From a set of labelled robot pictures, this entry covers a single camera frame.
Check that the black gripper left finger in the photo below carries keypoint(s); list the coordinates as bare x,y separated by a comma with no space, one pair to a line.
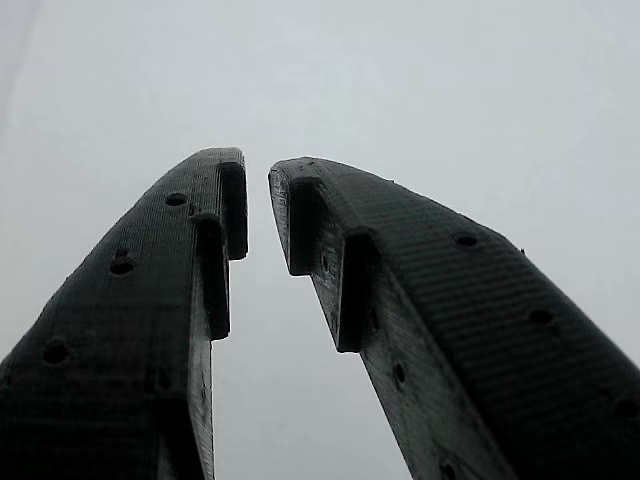
125,325

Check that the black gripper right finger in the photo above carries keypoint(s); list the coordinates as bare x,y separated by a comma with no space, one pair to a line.
450,325

